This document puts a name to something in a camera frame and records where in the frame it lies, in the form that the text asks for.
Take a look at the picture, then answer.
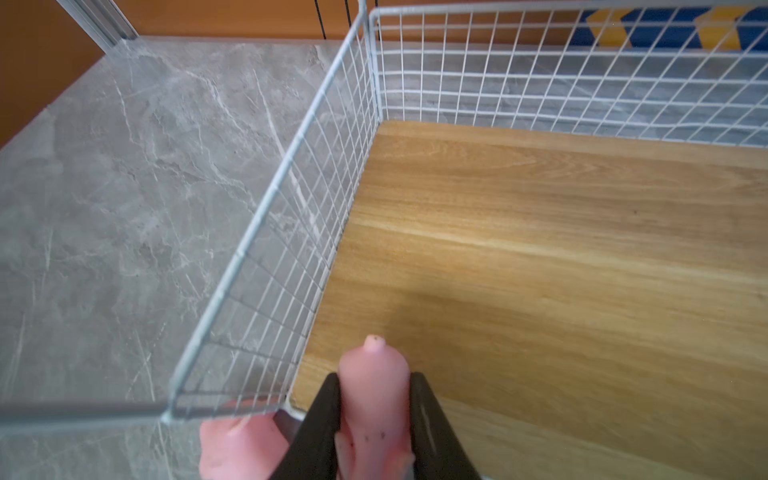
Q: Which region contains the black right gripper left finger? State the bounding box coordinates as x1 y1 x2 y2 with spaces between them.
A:
270 373 341 480

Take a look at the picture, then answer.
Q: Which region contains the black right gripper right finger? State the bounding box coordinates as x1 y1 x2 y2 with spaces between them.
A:
409 372 481 480

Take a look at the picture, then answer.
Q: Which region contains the white wire wooden shelf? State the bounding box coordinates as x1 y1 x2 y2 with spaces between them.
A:
1 1 767 479

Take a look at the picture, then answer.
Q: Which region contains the pink pig toy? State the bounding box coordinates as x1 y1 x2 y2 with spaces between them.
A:
334 334 415 479
199 412 289 480

